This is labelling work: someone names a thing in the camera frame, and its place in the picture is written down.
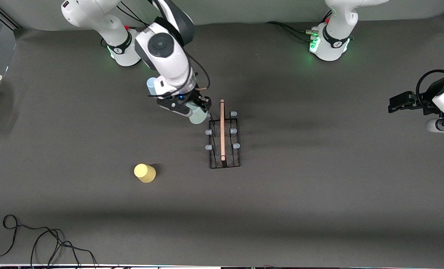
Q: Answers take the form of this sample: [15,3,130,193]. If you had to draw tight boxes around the pale green plastic cup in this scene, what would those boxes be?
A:
[188,105,210,125]

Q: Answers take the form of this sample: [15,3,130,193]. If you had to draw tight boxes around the black wire cup holder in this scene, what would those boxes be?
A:
[205,99,242,169]

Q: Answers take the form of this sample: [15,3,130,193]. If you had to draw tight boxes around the yellow plastic cup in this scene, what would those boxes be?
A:
[134,163,157,183]

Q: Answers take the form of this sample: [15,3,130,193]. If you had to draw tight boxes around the dark grey table mat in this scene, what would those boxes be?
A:
[0,13,444,268]

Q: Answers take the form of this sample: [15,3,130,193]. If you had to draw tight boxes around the black right arm base cables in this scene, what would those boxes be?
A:
[115,2,149,27]

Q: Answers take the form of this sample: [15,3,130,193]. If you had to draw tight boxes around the black arm base cables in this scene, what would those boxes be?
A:
[265,9,333,42]
[115,2,149,27]

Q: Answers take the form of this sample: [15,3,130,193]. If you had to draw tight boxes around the black left arm base cables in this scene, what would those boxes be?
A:
[265,9,333,42]

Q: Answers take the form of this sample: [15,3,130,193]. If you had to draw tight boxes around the loose black cable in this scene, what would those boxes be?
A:
[0,214,98,269]

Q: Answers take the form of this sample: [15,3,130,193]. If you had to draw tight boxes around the aluminium frame rail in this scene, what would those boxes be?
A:
[0,0,22,30]

